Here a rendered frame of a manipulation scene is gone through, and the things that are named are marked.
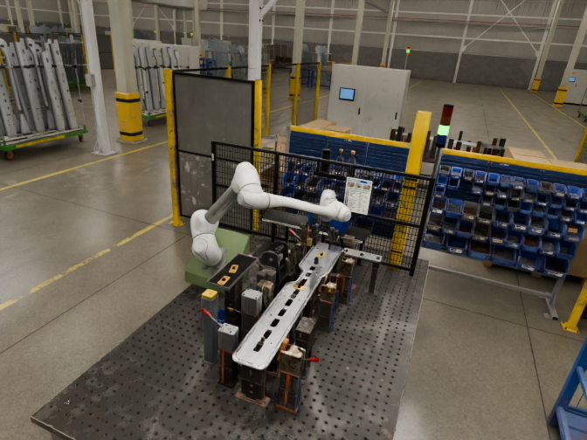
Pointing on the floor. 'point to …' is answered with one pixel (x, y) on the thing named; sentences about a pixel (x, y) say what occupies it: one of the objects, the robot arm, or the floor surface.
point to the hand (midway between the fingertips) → (322, 244)
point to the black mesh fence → (300, 190)
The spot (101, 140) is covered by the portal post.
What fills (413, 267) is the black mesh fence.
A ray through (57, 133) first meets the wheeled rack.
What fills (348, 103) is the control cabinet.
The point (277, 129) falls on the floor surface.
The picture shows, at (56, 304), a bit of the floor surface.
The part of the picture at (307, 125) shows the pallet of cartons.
